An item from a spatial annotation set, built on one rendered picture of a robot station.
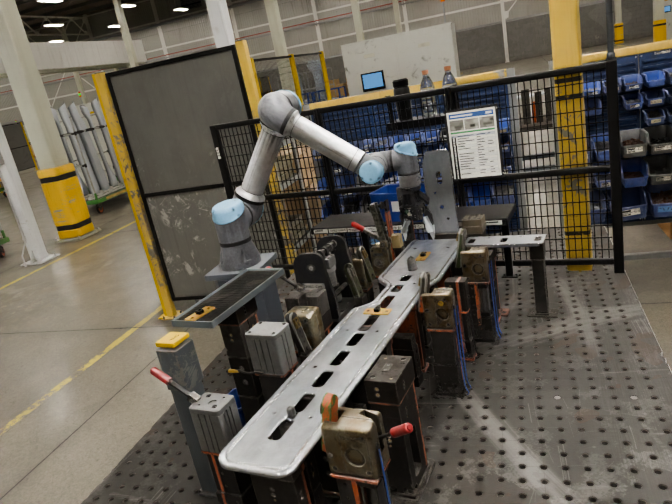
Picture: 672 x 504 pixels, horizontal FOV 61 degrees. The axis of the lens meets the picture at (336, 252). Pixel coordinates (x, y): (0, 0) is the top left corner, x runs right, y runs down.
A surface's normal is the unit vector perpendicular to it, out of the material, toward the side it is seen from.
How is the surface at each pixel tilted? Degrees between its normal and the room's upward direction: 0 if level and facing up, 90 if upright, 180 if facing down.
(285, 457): 0
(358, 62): 90
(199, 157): 92
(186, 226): 89
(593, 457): 0
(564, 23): 90
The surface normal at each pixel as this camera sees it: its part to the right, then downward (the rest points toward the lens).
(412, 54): -0.28, 0.34
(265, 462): -0.18, -0.94
